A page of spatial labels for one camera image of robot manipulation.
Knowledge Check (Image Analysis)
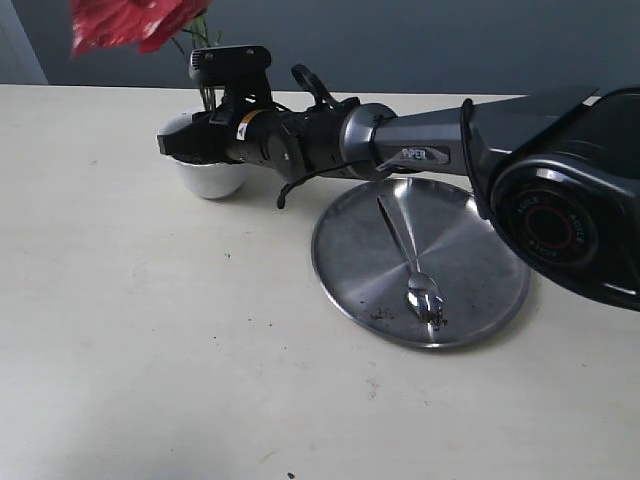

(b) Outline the round stainless steel plate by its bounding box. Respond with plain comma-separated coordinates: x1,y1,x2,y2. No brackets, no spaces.
311,178,531,349

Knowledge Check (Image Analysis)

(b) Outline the stainless steel spoon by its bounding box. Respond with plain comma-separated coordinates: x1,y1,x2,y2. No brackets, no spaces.
377,195,445,331

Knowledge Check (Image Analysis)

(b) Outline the red artificial flower green stem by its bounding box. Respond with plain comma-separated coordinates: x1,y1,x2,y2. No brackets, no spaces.
69,0,225,111

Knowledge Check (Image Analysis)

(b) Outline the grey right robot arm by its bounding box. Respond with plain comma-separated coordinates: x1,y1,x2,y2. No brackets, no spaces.
157,86,639,310

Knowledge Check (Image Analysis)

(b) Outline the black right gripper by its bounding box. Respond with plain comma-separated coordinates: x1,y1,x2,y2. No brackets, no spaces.
156,108,310,173

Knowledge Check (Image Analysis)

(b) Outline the white scalloped flower pot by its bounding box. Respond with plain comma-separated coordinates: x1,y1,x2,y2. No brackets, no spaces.
159,110,248,200

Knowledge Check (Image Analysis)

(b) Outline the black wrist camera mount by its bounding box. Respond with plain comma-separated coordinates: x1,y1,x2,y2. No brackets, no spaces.
189,45,275,123

